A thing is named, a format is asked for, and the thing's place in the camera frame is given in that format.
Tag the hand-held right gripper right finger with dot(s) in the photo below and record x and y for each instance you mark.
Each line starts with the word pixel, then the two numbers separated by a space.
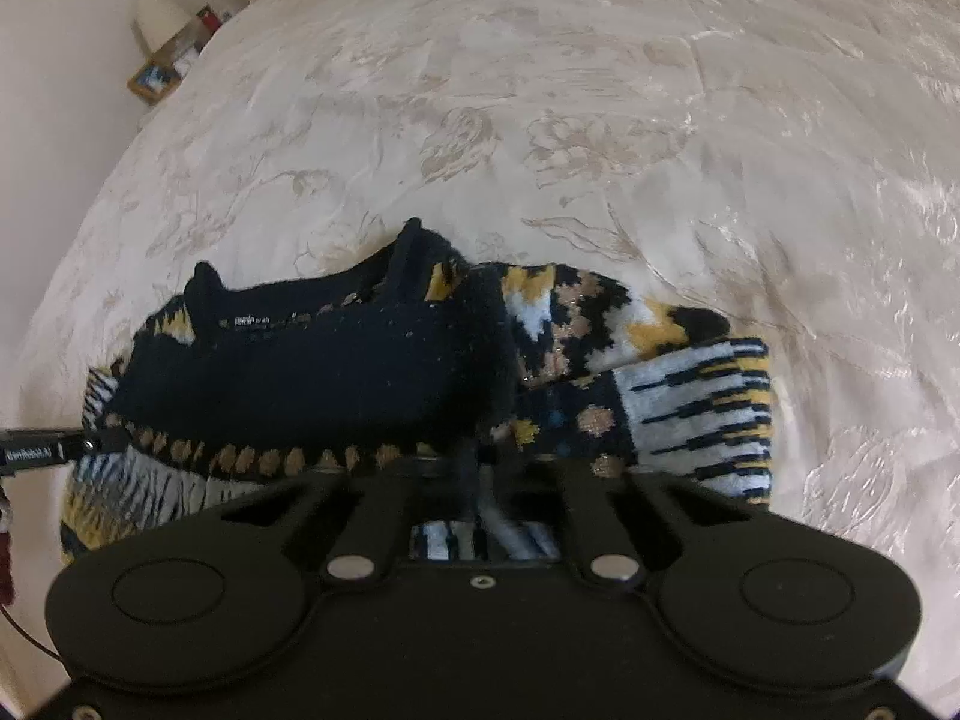
pixel 586 510

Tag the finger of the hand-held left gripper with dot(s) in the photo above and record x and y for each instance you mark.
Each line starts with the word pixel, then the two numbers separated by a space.
pixel 109 439

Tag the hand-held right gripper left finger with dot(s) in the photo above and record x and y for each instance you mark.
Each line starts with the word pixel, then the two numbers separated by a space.
pixel 382 510

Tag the patterned knit sweater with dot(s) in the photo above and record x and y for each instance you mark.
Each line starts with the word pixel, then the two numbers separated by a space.
pixel 300 382

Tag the person's dark red clothing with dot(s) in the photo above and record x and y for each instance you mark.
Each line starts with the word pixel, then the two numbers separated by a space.
pixel 6 562

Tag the white table lamp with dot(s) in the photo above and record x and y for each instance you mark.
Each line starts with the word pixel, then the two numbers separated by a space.
pixel 161 19

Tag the red box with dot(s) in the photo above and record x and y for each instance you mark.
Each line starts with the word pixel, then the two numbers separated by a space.
pixel 206 16

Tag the wooden photo frame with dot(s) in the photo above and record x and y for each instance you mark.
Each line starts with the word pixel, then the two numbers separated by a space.
pixel 154 81

